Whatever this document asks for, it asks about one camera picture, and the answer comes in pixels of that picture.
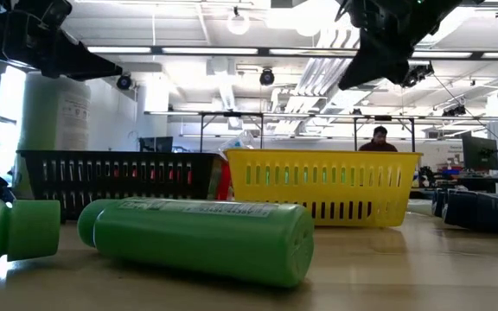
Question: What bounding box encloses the round ceiling lamp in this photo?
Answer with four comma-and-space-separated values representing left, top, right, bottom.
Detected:
226, 10, 252, 36

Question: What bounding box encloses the black ceiling camera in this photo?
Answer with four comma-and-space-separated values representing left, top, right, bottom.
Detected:
402, 62, 435, 89
259, 67, 276, 86
116, 72, 133, 91

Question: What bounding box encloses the dark blue toothpaste tube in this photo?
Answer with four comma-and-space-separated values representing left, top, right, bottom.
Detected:
441, 191, 498, 237
431, 188, 449, 219

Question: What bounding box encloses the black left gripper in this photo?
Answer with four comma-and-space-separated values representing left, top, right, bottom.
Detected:
0, 0, 122, 81

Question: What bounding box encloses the black overhead light bar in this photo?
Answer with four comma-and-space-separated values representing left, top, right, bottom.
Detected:
86, 45, 498, 60

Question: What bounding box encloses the black plastic basket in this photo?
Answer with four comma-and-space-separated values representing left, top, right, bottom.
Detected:
16, 149, 229, 224

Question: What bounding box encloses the yellow plastic basket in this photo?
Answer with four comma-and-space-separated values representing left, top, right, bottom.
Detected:
224, 149, 423, 229

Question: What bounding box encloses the window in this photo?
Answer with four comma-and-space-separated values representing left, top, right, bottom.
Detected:
0, 60, 28, 174

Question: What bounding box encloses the black workstation frame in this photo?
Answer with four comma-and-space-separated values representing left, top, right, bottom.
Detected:
198, 111, 265, 153
352, 114, 418, 153

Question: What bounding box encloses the person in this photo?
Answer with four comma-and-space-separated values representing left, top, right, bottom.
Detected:
358, 125, 399, 153

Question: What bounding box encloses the green wipes canister white lid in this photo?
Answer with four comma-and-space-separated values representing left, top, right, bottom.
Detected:
15, 71, 93, 200

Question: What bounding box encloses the dark background desk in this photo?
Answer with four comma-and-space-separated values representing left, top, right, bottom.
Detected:
437, 175, 498, 186

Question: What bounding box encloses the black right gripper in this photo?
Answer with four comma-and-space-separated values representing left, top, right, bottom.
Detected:
337, 0, 423, 91

